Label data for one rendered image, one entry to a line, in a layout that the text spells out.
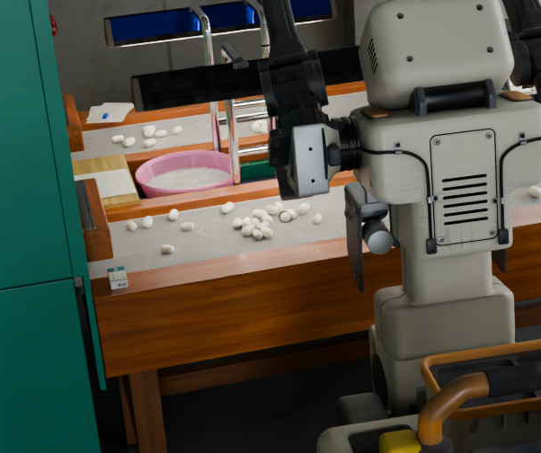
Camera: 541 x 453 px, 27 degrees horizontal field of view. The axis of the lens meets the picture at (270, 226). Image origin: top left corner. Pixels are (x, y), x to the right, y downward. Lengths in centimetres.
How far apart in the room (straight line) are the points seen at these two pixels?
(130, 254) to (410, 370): 82
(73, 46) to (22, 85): 270
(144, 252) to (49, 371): 37
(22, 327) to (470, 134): 98
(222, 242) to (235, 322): 23
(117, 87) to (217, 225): 228
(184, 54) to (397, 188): 315
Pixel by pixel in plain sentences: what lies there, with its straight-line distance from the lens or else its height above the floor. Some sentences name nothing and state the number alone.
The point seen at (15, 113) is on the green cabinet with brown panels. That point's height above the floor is 118.
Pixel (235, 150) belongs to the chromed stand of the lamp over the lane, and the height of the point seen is 85.
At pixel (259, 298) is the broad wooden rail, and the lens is 230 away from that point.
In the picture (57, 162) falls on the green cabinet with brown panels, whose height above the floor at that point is 108.
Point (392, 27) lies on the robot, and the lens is 170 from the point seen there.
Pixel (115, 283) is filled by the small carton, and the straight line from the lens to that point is 226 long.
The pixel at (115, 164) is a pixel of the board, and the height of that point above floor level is 78.
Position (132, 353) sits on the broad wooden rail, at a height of 63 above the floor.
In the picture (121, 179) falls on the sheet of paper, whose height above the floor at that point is 78.
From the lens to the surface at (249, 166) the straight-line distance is 296.
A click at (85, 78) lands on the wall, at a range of 476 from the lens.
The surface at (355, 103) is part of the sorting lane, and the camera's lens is 330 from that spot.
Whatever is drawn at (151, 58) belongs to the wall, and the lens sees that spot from 475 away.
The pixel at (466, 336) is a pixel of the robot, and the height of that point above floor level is 84.
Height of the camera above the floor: 179
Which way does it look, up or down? 25 degrees down
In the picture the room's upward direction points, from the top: 4 degrees counter-clockwise
